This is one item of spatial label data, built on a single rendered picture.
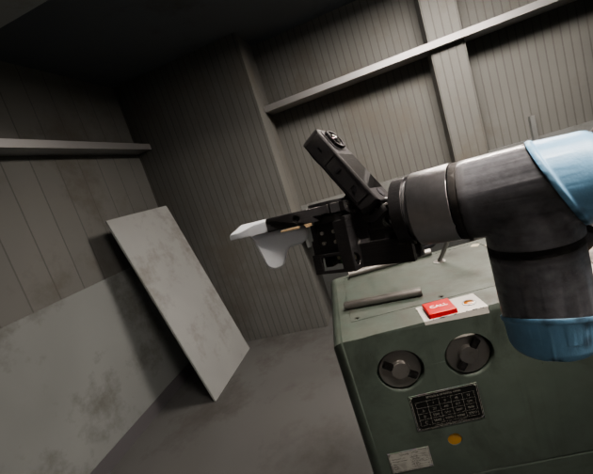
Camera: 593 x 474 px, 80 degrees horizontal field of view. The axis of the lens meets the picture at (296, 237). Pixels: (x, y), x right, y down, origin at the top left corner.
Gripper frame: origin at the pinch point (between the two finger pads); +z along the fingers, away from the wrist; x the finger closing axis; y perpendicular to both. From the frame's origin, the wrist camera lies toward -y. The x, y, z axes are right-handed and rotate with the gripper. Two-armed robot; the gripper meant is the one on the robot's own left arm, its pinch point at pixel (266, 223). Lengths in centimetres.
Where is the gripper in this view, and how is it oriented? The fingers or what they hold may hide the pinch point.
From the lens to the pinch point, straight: 48.5
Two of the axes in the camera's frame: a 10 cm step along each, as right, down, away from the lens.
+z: -7.9, 1.5, 5.9
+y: 2.2, 9.7, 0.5
